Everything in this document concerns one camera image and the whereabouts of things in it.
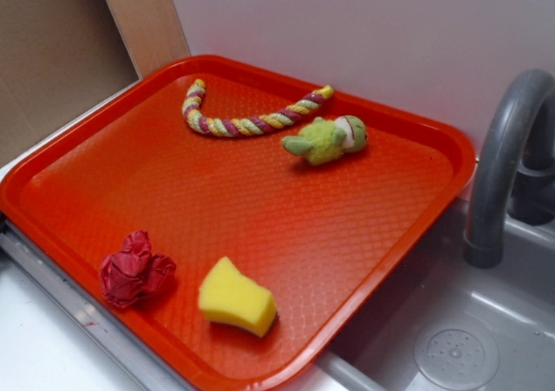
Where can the green plush animal toy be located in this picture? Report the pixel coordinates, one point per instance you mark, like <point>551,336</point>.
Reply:
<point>324,141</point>

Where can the orange plastic tray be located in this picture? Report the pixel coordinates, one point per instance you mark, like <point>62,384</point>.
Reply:
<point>320,238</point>

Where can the yellow sponge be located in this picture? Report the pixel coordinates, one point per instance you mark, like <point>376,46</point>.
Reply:
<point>229,297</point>

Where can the crumpled red paper ball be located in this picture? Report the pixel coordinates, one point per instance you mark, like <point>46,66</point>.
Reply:
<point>134,273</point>

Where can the grey plastic sink basin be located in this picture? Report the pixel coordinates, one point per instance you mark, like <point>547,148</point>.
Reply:
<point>438,323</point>

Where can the wooden board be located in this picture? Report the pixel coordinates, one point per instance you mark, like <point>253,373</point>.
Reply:
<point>151,32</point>

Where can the grey plastic faucet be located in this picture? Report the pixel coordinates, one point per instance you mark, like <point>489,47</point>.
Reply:
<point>515,173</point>

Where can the brown cardboard panel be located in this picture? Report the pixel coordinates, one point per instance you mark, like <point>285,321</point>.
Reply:
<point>59,58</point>

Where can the multicolour twisted rope toy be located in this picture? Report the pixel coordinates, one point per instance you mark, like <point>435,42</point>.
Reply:
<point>248,127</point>

